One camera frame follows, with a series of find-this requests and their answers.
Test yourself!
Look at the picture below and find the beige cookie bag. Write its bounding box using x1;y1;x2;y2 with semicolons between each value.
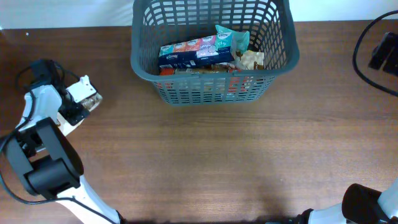
57;92;103;137
236;50;264;70

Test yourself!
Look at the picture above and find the red San Remo pasta pack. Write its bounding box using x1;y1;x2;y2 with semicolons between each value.
159;62;248;76

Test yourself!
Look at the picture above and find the Kleenex tissue multipack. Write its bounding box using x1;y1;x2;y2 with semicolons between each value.
158;32;236;68

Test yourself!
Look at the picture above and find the light blue tissue packet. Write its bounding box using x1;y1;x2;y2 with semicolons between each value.
215;25;250;54

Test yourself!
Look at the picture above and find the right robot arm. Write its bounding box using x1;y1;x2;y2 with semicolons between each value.
289;32;397;224

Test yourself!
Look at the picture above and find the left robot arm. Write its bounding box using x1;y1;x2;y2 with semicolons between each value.
1;59;125;223

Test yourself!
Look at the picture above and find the dark grey plastic basket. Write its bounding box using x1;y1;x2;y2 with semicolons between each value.
131;0;299;106

